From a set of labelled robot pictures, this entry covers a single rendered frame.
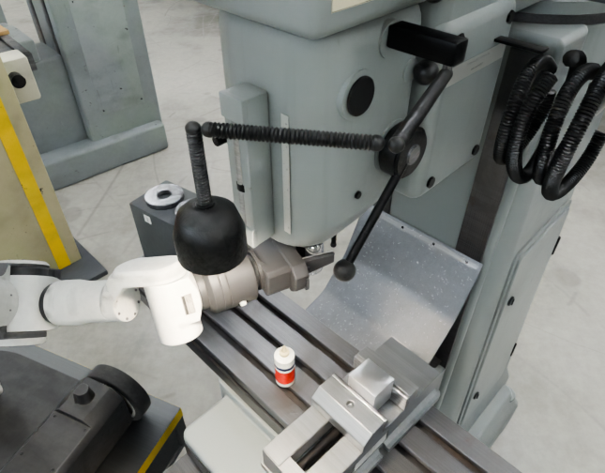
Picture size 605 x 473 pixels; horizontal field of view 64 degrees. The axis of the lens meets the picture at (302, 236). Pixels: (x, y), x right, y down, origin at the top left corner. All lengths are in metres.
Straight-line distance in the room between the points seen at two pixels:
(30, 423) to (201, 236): 1.15
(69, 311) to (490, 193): 0.76
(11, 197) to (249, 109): 2.02
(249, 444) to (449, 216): 0.64
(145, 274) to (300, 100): 0.33
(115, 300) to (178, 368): 1.47
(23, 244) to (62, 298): 1.81
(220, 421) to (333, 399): 0.33
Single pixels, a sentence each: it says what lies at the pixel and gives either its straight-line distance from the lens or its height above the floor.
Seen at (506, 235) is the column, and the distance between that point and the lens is 1.07.
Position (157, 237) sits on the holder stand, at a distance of 1.21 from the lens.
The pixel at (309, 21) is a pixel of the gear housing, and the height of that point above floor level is 1.65.
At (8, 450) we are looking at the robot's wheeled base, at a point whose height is 0.57.
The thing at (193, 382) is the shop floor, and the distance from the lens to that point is 2.16.
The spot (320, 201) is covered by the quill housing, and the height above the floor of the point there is 1.42.
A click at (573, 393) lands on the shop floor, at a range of 2.36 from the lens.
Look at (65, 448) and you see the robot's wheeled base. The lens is 1.45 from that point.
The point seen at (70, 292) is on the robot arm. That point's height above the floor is 1.23.
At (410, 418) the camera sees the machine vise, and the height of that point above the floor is 0.92.
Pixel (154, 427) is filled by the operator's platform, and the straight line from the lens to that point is 1.62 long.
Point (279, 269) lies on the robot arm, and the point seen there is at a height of 1.26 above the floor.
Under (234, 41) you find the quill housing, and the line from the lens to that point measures 0.59.
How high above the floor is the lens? 1.78
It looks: 41 degrees down
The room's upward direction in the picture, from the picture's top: straight up
